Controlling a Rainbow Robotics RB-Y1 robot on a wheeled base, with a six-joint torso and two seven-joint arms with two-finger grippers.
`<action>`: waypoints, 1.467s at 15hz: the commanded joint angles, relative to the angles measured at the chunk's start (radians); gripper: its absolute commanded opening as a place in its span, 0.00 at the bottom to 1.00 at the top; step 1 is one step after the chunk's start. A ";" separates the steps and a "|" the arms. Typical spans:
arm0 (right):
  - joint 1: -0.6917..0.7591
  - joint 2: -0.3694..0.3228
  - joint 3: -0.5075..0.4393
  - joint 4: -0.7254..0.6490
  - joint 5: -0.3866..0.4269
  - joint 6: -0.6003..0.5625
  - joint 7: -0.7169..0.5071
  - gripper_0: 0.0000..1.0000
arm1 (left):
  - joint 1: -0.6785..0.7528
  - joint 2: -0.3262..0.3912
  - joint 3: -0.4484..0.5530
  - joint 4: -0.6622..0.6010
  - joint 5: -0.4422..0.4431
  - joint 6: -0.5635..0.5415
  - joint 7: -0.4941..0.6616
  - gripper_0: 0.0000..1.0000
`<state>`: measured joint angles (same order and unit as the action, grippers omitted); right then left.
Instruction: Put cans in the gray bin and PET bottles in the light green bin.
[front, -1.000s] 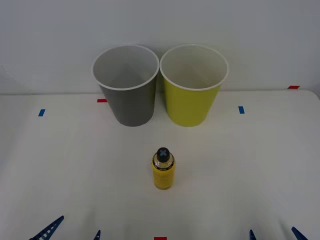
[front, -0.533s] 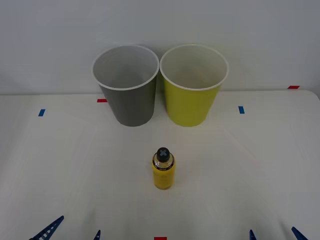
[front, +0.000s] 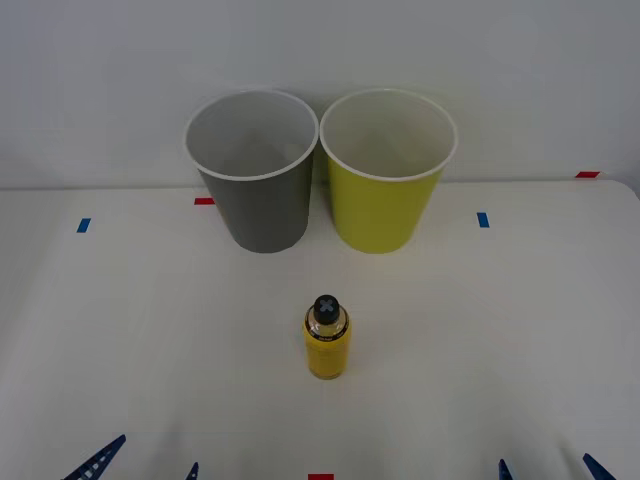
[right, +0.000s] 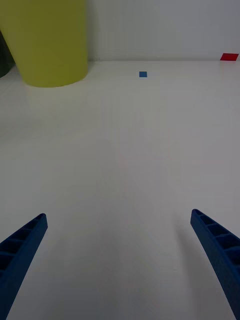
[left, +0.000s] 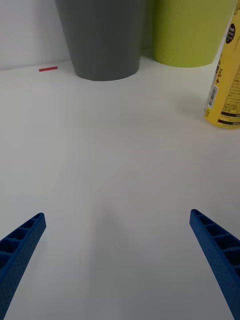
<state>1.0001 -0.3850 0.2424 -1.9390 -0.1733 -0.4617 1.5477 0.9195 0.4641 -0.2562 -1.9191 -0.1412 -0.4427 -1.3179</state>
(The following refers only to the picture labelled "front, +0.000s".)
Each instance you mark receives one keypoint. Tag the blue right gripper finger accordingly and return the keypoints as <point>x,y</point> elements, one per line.
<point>504,472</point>
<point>597,470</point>

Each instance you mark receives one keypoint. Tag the yellow-green plastic waste bin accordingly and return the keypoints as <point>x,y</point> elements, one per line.
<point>380,215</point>

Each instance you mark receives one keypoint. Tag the grey plastic waste bin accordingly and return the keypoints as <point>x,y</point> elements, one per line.
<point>265,215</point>

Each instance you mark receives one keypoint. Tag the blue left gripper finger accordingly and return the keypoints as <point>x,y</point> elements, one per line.
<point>102,456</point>
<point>193,473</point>

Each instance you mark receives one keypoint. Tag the yellow bottle with black cap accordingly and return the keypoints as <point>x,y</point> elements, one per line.
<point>326,355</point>

